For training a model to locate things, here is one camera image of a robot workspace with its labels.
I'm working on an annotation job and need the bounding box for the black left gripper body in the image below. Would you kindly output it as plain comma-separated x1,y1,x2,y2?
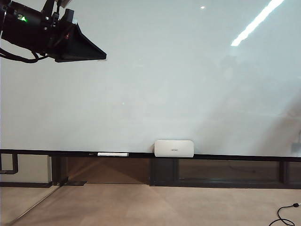
42,14,77,60

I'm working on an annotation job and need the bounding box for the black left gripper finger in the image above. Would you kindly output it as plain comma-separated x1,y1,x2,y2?
55,23,108,64

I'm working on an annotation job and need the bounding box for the large white glass whiteboard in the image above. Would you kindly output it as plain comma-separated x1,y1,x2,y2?
0,0,301,163

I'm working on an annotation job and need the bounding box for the white marker with black cap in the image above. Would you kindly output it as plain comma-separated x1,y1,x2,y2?
88,152,129,158

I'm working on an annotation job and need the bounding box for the black floor plate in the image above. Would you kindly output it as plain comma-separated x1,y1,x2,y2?
66,180,88,187

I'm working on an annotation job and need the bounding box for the white rectangular board eraser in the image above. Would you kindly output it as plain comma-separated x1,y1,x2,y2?
154,139,195,159

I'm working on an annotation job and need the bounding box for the black wide column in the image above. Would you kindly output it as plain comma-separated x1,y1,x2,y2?
149,159,179,187

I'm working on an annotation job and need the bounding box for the dark skirting board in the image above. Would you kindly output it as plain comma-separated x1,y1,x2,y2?
0,181,53,189

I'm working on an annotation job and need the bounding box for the metal floor strip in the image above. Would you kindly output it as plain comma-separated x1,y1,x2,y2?
10,185,61,226

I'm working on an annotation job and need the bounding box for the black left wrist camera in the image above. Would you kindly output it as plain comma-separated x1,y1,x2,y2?
61,8,77,25

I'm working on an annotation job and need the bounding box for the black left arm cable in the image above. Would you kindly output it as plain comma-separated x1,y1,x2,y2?
0,46,49,64

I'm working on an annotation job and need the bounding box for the black door post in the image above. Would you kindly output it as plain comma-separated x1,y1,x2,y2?
51,155,69,186

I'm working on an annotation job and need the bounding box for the dark brown wooden wall panel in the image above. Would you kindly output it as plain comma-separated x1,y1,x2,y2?
67,157,301,189

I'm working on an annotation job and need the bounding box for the black wall pipe bracket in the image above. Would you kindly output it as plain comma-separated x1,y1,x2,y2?
0,153,19,175

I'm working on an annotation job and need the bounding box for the black low shelf frame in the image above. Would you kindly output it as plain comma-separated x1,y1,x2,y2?
177,160,301,189

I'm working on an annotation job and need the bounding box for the black floor cable with plug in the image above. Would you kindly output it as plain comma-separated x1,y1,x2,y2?
277,202,301,226

